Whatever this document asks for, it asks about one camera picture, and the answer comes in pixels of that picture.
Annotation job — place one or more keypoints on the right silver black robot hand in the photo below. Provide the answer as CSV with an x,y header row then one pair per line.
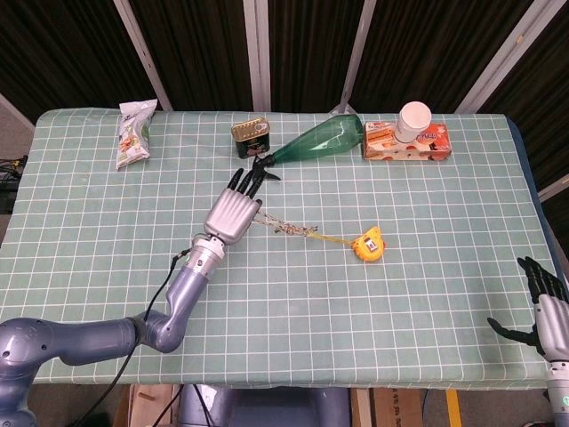
x,y
553,324

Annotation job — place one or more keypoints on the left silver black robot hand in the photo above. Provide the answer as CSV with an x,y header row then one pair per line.
x,y
231,213

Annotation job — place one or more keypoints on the yellow tape measure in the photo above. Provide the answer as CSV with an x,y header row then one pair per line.
x,y
369,252

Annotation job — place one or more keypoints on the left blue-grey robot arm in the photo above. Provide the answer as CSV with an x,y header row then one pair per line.
x,y
89,338

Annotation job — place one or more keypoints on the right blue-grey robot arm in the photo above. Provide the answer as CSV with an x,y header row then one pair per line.
x,y
559,396

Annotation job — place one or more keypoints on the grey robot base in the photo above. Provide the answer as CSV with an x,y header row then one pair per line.
x,y
266,407

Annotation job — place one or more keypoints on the green gold tin can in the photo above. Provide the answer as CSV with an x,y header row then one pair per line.
x,y
251,138

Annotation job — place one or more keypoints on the green spray bottle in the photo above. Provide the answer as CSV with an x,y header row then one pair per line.
x,y
320,142

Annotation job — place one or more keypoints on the white snack bag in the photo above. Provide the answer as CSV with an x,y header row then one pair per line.
x,y
133,133

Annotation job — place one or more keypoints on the green checked tablecloth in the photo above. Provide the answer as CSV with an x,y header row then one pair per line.
x,y
311,311

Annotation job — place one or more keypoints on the yellow strip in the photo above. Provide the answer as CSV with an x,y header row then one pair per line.
x,y
453,408

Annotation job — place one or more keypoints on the orange snack box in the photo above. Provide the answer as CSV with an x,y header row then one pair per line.
x,y
382,144

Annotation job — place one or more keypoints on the printed cardboard box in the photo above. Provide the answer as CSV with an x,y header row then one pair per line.
x,y
395,409

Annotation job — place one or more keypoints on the white paper cup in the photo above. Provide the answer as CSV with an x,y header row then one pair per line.
x,y
413,122

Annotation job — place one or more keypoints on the wooden table leg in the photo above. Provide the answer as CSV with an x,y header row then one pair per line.
x,y
361,408

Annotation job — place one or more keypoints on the open cardboard box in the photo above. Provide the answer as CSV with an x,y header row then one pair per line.
x,y
149,407

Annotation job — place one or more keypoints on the white partition post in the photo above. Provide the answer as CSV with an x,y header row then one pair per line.
x,y
258,53
355,58
498,66
142,53

